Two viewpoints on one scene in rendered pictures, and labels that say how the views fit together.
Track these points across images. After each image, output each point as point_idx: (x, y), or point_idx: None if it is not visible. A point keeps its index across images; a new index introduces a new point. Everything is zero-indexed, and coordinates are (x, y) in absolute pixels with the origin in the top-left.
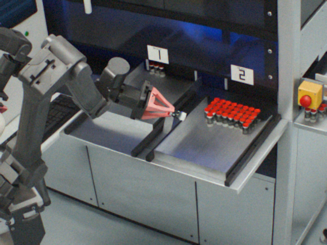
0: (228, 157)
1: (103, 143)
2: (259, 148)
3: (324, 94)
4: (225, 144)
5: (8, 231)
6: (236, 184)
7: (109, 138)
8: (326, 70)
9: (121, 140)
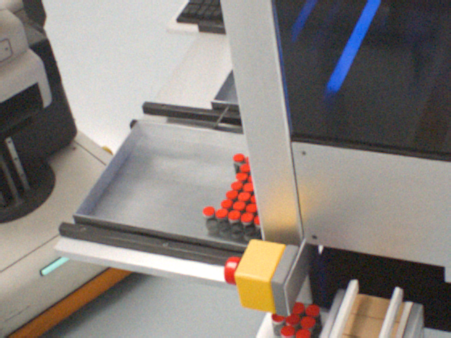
0: (144, 219)
1: (179, 72)
2: (173, 258)
3: (347, 330)
4: (184, 207)
5: (22, 60)
6: (68, 243)
7: (195, 73)
8: None
9: (190, 87)
